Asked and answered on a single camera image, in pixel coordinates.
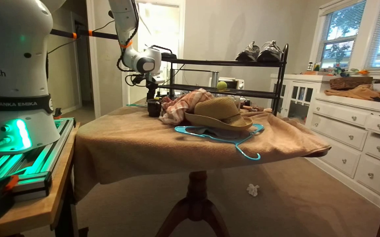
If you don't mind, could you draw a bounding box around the tan tablecloth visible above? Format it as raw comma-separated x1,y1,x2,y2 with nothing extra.
73,108,329,199

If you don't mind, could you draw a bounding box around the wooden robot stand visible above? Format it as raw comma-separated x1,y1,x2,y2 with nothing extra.
0,125,78,237

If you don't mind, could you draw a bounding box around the black metal shoe rack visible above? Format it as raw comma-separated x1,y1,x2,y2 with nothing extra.
160,45,289,115

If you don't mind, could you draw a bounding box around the crumpled white paper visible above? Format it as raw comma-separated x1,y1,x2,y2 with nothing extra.
245,183,260,198

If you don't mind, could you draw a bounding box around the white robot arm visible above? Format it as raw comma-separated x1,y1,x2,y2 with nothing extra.
107,0,161,100

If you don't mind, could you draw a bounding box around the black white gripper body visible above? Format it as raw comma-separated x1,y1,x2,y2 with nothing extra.
131,73,157,99

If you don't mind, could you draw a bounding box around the left dark shoe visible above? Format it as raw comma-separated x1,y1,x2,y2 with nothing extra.
235,42,260,63

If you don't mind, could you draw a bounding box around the turquoise plastic clothes hanger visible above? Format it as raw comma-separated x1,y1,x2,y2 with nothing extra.
173,124,264,161

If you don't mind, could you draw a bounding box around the white dresser with drawers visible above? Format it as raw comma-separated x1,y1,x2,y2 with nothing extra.
278,74,380,208

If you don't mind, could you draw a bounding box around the dark shoe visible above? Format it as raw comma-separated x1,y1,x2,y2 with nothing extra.
235,42,260,63
257,41,281,62

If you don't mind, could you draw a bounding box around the red white checkered towel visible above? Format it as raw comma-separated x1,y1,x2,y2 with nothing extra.
158,88,212,125

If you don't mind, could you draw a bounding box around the tan cowboy hat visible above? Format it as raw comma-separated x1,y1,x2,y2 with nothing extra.
185,98,252,131

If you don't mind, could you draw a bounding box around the right dark shoe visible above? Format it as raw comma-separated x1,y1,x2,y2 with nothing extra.
257,41,281,62

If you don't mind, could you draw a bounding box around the dark mug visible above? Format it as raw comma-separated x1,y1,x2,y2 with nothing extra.
147,99,161,117

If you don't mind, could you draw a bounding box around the wooden table pedestal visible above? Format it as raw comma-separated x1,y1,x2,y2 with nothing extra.
155,171,229,237

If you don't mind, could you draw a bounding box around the green tennis ball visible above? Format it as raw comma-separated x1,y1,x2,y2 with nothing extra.
216,82,227,92

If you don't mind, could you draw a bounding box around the brown cloth on dresser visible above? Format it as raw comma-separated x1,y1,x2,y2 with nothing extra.
324,84,380,100

